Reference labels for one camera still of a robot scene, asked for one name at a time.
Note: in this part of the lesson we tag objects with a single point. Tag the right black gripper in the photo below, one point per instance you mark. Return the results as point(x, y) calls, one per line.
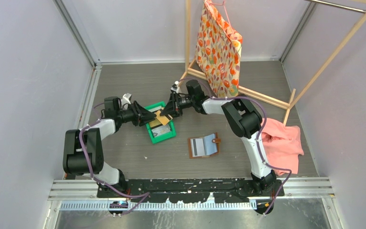
point(170, 109)

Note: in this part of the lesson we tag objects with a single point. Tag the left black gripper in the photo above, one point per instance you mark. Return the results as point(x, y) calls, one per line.
point(145, 117)

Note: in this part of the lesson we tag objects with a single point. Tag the gold credit card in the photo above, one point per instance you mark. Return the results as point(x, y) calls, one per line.
point(163, 119)

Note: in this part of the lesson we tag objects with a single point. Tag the green plastic bin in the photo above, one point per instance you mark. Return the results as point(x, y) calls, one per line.
point(153, 108)

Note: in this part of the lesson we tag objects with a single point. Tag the brown leather card holder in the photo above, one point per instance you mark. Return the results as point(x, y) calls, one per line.
point(211, 144)

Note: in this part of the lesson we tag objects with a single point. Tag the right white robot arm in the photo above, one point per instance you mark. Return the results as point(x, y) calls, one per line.
point(243, 118)

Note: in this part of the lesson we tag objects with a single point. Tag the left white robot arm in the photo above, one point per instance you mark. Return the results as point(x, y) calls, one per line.
point(83, 151)

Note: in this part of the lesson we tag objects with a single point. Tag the silver card in bin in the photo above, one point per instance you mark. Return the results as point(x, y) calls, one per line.
point(160, 130)

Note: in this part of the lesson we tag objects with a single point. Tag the floral fabric bag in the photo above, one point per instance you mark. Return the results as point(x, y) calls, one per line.
point(218, 51)

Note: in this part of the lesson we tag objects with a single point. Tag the pink hanger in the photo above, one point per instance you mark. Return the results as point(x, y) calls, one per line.
point(221, 9)

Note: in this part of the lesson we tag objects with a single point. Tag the pink cloth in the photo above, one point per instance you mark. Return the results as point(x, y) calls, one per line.
point(282, 146)

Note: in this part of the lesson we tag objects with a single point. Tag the wooden clothes rack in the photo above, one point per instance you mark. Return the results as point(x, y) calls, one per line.
point(297, 66)

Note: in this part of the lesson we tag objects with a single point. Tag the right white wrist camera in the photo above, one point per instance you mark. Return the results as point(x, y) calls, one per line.
point(175, 88)

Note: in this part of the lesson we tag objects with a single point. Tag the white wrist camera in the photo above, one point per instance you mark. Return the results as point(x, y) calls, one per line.
point(126, 99)
point(175, 88)

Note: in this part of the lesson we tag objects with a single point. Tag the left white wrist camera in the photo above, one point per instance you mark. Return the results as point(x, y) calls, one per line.
point(126, 99)

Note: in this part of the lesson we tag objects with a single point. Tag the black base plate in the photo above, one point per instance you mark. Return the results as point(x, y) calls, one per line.
point(225, 190)

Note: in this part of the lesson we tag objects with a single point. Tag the aluminium frame rail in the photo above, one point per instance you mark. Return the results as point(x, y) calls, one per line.
point(89, 195)

